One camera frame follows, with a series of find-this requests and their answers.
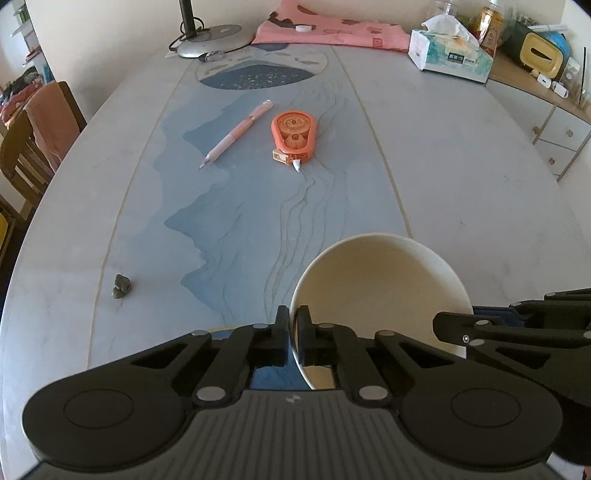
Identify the clear plastic box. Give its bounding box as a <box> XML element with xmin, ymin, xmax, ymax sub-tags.
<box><xmin>561</xmin><ymin>58</ymin><xmax>583</xmax><ymax>88</ymax></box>

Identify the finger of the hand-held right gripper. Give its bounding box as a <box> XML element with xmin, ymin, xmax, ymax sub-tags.
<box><xmin>473</xmin><ymin>287</ymin><xmax>591</xmax><ymax>330</ymax></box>
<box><xmin>433</xmin><ymin>310</ymin><xmax>591</xmax><ymax>402</ymax></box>

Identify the orange correction tape dispenser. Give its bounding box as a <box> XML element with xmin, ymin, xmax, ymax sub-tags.
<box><xmin>270</xmin><ymin>111</ymin><xmax>318</xmax><ymax>174</ymax></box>

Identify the pink printed cloth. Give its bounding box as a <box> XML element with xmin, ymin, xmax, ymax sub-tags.
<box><xmin>252</xmin><ymin>0</ymin><xmax>411</xmax><ymax>51</ymax></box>

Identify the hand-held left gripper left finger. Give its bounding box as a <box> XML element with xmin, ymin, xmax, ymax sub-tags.
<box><xmin>129</xmin><ymin>305</ymin><xmax>291</xmax><ymax>408</ymax></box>

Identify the amber bottle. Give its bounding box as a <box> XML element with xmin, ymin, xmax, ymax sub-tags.
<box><xmin>475</xmin><ymin>0</ymin><xmax>504</xmax><ymax>51</ymax></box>

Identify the white drawer cabinet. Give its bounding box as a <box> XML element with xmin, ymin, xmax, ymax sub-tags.
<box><xmin>487</xmin><ymin>51</ymin><xmax>591</xmax><ymax>183</ymax></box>

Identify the pink towel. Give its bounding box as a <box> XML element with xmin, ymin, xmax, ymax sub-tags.
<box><xmin>25</xmin><ymin>83</ymin><xmax>79</xmax><ymax>174</ymax></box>

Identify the yellow tissue holder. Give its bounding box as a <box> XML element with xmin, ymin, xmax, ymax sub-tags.
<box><xmin>522</xmin><ymin>32</ymin><xmax>570</xmax><ymax>77</ymax></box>

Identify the grey desk lamp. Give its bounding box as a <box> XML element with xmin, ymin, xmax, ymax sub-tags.
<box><xmin>167</xmin><ymin>0</ymin><xmax>252</xmax><ymax>60</ymax></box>

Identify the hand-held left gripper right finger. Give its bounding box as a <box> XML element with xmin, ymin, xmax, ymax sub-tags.
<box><xmin>295</xmin><ymin>305</ymin><xmax>462</xmax><ymax>408</ymax></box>

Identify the cream bowl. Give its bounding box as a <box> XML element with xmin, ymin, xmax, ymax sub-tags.
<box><xmin>289</xmin><ymin>233</ymin><xmax>474</xmax><ymax>392</ymax></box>

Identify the pink pen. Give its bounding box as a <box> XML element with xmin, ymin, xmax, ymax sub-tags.
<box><xmin>199</xmin><ymin>99</ymin><xmax>273</xmax><ymax>171</ymax></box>

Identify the wooden chair with towel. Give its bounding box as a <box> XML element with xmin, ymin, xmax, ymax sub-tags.
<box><xmin>0</xmin><ymin>80</ymin><xmax>88</xmax><ymax>217</ymax></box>

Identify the small grey lump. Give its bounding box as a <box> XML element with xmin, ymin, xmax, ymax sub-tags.
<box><xmin>111</xmin><ymin>274</ymin><xmax>133</xmax><ymax>300</ymax></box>

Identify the tissue box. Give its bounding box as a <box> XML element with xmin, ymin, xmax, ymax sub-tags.
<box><xmin>407</xmin><ymin>14</ymin><xmax>495</xmax><ymax>85</ymax></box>

